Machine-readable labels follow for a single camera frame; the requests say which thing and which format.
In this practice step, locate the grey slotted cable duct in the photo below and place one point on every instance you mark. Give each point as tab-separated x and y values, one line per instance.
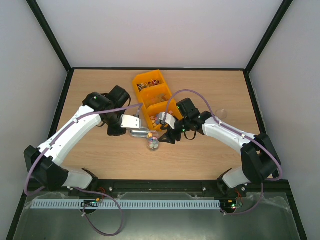
77	204

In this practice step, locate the clear glass jar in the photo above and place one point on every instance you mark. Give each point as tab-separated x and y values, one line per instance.
153	142

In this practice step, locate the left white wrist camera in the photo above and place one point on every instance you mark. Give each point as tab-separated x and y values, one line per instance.
130	122

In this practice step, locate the yellow bin with star candies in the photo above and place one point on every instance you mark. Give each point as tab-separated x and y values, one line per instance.
151	114

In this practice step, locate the black mounting rail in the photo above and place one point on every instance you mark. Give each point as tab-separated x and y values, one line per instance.
202	188

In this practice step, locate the metal scoop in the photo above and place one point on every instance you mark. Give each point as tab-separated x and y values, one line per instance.
141	133

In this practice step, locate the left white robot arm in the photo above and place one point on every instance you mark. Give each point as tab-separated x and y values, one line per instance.
45	162

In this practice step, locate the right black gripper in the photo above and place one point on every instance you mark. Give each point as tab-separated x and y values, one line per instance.
175	130

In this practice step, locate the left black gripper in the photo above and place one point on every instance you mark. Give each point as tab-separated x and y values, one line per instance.
113	132

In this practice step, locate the yellow bin with lollipops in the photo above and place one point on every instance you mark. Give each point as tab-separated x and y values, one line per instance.
147	81

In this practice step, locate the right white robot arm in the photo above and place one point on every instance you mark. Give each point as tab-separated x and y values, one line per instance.
259	159

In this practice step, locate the clear glass jar lid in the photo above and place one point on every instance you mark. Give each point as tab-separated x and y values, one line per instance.
221	113

